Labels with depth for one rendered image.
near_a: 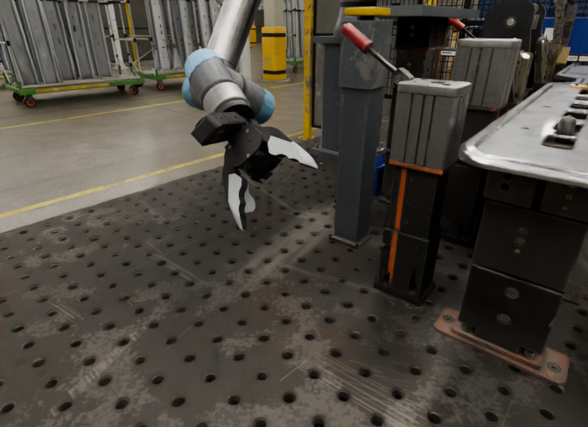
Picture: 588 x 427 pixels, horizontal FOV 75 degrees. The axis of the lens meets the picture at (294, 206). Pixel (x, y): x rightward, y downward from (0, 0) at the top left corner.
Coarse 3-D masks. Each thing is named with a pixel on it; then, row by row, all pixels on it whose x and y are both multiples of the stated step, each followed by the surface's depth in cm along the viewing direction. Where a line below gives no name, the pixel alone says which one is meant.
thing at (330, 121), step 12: (324, 36) 126; (324, 48) 127; (336, 48) 123; (324, 60) 127; (336, 60) 124; (324, 72) 129; (336, 72) 125; (324, 84) 130; (336, 84) 127; (324, 96) 132; (336, 96) 128; (324, 108) 133; (336, 108) 130; (324, 120) 135; (336, 120) 131; (324, 132) 137; (336, 132) 133; (324, 144) 139; (336, 144) 135; (324, 156) 139; (336, 156) 135
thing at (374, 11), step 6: (348, 12) 66; (354, 12) 65; (360, 12) 65; (366, 12) 64; (372, 12) 64; (378, 12) 64; (384, 12) 66; (360, 18) 67; (366, 18) 66; (372, 18) 67
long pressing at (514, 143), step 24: (576, 72) 120; (528, 96) 77; (552, 96) 79; (576, 96) 79; (504, 120) 58; (528, 120) 59; (552, 120) 59; (480, 144) 47; (504, 144) 47; (528, 144) 47; (576, 144) 47; (504, 168) 42; (528, 168) 40; (552, 168) 40; (576, 168) 39
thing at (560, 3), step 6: (558, 0) 122; (564, 0) 122; (570, 0) 121; (558, 6) 122; (564, 6) 124; (558, 12) 123; (558, 18) 123; (558, 24) 124; (558, 30) 124; (558, 36) 125; (552, 42) 126; (558, 42) 125
